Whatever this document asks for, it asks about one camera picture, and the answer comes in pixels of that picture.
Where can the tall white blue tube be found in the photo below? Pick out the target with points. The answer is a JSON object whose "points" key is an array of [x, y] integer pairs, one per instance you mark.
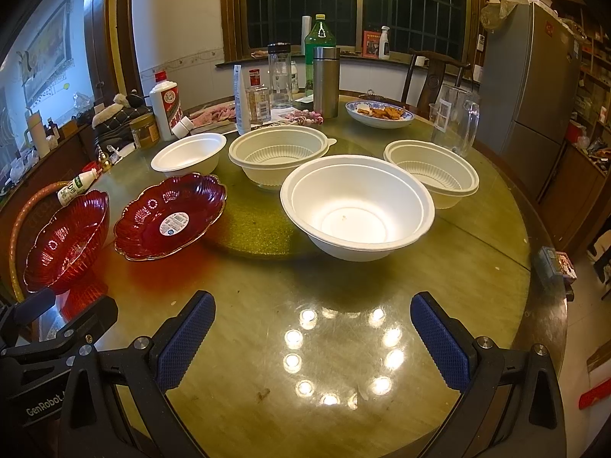
{"points": [[241, 100]]}

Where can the steel thermos flask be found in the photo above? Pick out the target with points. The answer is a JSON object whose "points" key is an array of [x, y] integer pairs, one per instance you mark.
{"points": [[326, 81]]}

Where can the cream tumbler mug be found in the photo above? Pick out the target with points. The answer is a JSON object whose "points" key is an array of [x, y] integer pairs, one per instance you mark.
{"points": [[38, 136]]}

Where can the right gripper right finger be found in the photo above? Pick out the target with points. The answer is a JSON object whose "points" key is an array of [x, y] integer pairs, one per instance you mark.
{"points": [[509, 404]]}

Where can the pink cloth on tray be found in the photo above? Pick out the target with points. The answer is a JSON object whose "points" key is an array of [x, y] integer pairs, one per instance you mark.
{"points": [[213, 114]]}

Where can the cream plastic bowl right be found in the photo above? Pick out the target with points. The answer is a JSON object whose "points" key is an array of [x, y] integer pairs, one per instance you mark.
{"points": [[448, 177]]}

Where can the grey refrigerator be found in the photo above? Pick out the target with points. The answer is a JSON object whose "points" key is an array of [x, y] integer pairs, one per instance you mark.
{"points": [[529, 83]]}

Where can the red plate with sticker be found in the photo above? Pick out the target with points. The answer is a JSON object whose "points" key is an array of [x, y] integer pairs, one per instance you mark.
{"points": [[169, 216]]}

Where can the dark wooden chair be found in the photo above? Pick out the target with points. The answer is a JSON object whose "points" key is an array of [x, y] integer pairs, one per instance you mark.
{"points": [[434, 78]]}

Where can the red box on sill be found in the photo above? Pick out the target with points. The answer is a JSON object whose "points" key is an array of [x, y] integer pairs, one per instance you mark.
{"points": [[370, 44]]}

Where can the black quilted fur bag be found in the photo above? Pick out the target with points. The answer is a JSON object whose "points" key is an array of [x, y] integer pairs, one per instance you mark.
{"points": [[111, 125]]}

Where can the small white foam bowl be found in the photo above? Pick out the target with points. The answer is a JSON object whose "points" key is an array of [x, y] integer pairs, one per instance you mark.
{"points": [[198, 153]]}

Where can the pink wrapped candies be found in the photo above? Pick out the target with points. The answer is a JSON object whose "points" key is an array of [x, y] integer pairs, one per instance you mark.
{"points": [[303, 117]]}

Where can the green round turntable mat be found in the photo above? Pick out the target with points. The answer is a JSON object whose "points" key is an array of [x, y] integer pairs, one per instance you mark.
{"points": [[254, 226]]}

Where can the clear glass pitcher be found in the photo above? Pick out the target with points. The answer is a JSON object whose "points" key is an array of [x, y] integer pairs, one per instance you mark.
{"points": [[455, 118]]}

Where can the small glass red-cap bottle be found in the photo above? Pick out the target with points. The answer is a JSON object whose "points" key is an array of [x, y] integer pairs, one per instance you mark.
{"points": [[258, 94]]}

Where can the white spray bottle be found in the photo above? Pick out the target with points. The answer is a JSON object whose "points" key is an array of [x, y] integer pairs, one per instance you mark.
{"points": [[384, 44]]}

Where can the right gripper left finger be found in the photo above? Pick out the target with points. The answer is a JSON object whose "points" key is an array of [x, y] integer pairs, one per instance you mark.
{"points": [[116, 402]]}

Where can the small white green bottle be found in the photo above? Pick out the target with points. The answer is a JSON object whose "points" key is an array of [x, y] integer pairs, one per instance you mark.
{"points": [[77, 186]]}

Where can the large white foam bowl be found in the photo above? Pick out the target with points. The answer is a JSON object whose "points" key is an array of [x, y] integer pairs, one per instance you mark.
{"points": [[357, 207]]}

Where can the green plastic bottle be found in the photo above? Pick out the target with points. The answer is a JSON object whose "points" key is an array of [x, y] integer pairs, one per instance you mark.
{"points": [[320, 36]]}

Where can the white red liquor bottle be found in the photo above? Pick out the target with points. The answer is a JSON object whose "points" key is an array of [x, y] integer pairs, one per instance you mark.
{"points": [[165, 100]]}

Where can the blue white food plate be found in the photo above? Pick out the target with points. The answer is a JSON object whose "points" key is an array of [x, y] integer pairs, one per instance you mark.
{"points": [[379, 115]]}

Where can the clear bottle black lid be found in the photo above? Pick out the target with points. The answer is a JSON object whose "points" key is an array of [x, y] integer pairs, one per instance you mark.
{"points": [[279, 65]]}

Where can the cream plastic bowl with tab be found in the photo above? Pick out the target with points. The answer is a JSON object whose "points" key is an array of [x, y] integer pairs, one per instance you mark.
{"points": [[269, 154]]}

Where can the white paper roll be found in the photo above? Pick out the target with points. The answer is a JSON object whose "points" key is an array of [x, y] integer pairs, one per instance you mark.
{"points": [[306, 26]]}

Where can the red scalloped plate left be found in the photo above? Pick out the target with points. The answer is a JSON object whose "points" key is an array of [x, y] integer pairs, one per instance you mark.
{"points": [[69, 244]]}

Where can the brown glass jar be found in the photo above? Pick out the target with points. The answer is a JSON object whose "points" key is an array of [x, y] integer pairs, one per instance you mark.
{"points": [[144, 131]]}

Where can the small box table edge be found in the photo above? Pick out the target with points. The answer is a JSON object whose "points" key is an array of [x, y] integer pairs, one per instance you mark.
{"points": [[552, 264]]}

